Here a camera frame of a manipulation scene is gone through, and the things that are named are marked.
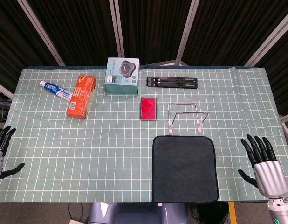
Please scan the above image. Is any green checkered tablecloth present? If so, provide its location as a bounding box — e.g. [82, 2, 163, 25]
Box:
[0, 66, 288, 203]

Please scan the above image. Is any teal speaker box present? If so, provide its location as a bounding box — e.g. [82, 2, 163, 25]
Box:
[104, 57, 140, 95]

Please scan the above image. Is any blue white toothpaste tube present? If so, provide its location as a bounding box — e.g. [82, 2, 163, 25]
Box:
[39, 80, 73, 102]

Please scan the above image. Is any blue floor cable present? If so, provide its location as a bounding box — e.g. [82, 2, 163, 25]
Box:
[68, 202, 85, 222]

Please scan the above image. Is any black bag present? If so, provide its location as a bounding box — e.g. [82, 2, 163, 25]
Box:
[188, 202, 229, 224]

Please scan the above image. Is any metal wire rack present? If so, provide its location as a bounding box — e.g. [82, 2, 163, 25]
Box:
[167, 102, 209, 135]

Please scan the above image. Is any black pleated curtain panel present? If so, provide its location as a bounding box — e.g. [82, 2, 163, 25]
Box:
[254, 21, 288, 116]
[117, 0, 193, 66]
[0, 0, 60, 94]
[27, 0, 119, 66]
[182, 0, 288, 66]

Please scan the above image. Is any black folding stand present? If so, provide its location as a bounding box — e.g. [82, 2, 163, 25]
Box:
[146, 76, 199, 89]

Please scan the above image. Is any red ink pad case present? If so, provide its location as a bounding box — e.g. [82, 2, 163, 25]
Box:
[139, 97, 157, 121]

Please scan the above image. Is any white metal bar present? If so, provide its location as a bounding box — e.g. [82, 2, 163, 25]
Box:
[0, 80, 14, 100]

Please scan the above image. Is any orange carton box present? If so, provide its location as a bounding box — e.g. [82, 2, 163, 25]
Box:
[66, 74, 97, 120]

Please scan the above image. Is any white metal frame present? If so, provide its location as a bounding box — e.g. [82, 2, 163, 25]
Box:
[280, 114, 288, 143]

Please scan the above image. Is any yellow strip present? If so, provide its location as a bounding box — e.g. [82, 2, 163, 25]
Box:
[228, 202, 235, 224]

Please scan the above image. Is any purple grey robot torso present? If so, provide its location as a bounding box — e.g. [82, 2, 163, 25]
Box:
[88, 202, 189, 224]

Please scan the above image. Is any white partition frame post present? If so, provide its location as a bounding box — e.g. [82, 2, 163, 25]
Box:
[243, 14, 288, 66]
[175, 0, 200, 66]
[108, 0, 125, 58]
[17, 0, 66, 66]

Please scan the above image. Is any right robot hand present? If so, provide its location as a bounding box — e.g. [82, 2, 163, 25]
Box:
[238, 134, 288, 199]

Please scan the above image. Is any grey and blue towel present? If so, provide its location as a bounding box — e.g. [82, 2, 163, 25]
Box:
[152, 135, 219, 207]

